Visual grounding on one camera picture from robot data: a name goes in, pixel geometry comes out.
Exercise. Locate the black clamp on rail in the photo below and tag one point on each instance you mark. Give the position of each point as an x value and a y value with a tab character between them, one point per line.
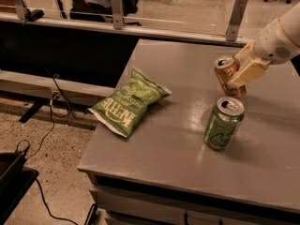
35	15

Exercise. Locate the green LaCroix can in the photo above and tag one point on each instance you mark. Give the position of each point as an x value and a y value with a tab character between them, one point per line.
224	120

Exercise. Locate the grey metal bracket left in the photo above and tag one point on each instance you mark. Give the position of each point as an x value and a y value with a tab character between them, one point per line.
21	9

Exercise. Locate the grey metal bracket middle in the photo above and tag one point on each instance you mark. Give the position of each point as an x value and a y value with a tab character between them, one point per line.
117	14

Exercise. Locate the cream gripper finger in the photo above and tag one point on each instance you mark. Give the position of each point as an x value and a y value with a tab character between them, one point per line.
250	69
246	55

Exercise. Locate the seated person behind glass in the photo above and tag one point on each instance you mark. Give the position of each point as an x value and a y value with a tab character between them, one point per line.
99	10

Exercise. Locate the grey metal bracket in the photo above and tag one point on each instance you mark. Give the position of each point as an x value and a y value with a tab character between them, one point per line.
117	14
21	9
238	11

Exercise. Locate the grey metal bracket right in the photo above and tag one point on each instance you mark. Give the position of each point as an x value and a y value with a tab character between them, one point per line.
238	11

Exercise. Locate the orange LaCroix can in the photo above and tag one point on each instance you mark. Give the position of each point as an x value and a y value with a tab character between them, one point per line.
225	67

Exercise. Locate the green Kettle chips bag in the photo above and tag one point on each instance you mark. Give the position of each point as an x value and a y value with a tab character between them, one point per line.
123	110

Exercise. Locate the grey table drawer front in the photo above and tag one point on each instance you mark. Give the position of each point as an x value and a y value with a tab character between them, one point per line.
161	206

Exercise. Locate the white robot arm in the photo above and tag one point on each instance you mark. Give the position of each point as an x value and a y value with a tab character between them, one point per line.
277	43

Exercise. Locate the black equipment bottom left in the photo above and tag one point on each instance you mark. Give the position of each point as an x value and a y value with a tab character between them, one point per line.
15	180

